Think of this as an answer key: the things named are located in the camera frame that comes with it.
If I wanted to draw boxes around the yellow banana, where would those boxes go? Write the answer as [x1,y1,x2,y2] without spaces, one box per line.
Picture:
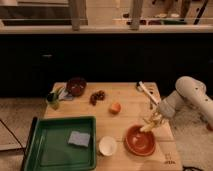
[140,121,156,132]

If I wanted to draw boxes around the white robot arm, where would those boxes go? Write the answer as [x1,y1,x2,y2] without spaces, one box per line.
[150,76,213,129]

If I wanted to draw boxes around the red bowl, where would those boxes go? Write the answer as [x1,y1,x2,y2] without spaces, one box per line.
[124,125,156,156]

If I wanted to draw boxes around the white small bowl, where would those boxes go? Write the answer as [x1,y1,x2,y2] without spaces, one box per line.
[98,136,117,157]

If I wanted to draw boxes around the dark maroon bowl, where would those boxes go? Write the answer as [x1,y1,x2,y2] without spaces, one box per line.
[66,77,87,97]

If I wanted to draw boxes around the orange apple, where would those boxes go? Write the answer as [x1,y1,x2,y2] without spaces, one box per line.
[109,102,121,114]

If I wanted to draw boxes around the dark red grapes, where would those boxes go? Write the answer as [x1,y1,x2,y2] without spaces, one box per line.
[90,90,105,106]

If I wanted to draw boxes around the blue sponge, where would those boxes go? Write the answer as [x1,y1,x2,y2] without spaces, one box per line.
[68,131,90,147]

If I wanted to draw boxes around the blue cloth piece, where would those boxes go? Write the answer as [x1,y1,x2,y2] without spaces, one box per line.
[59,91,74,101]

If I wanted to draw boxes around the green cup with utensils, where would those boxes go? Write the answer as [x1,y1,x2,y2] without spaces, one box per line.
[46,87,62,110]

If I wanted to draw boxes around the green plastic tray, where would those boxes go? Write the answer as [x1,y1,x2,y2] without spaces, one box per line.
[21,116,97,171]

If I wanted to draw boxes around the black cable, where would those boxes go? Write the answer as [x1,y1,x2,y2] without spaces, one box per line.
[0,118,28,161]

